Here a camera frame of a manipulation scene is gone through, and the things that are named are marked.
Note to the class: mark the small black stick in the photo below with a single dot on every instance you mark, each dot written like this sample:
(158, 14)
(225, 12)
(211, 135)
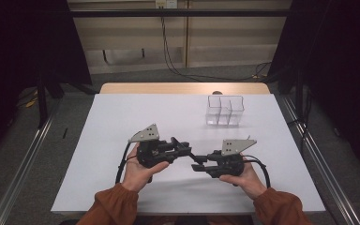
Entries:
(65, 133)

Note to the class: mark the white table cover board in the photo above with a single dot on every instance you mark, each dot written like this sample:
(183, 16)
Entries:
(175, 193)

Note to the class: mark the person's left hand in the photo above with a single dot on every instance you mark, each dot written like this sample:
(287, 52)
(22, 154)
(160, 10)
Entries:
(137, 175)

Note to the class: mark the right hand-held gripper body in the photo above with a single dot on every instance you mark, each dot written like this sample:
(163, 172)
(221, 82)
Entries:
(231, 162)

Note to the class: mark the aluminium floor rail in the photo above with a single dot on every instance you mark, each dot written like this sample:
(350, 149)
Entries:
(22, 175)
(325, 168)

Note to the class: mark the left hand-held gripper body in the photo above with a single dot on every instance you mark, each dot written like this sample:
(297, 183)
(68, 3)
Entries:
(151, 153)

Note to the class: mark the black horizontal bar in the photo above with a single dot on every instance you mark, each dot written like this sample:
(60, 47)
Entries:
(175, 12)

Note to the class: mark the yellow floor object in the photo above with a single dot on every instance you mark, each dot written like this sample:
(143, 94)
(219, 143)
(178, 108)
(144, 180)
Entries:
(31, 102)

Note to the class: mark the white wall outlet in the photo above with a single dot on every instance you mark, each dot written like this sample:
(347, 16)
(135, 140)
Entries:
(166, 3)

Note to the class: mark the black metal stand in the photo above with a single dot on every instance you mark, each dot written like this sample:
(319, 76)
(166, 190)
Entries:
(299, 93)
(42, 106)

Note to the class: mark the clear acrylic organizer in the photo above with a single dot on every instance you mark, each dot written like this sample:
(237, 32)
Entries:
(225, 118)

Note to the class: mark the black curtain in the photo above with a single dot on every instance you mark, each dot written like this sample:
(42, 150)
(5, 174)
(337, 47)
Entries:
(28, 47)
(340, 62)

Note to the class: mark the wooden table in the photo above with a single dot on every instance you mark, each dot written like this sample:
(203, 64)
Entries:
(168, 88)

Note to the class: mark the person's right hand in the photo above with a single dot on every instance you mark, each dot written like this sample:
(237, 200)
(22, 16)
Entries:
(250, 184)

